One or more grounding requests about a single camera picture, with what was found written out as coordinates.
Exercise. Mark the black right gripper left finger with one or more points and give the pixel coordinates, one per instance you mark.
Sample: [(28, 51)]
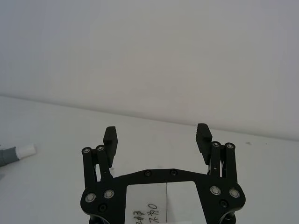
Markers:
[(109, 142)]

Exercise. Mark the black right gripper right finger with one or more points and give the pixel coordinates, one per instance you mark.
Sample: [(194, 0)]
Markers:
[(202, 140)]

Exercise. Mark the white table cloth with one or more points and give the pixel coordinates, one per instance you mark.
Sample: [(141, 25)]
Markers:
[(46, 186)]

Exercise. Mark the grey tube with white tip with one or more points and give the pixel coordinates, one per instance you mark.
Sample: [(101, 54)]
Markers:
[(14, 154)]

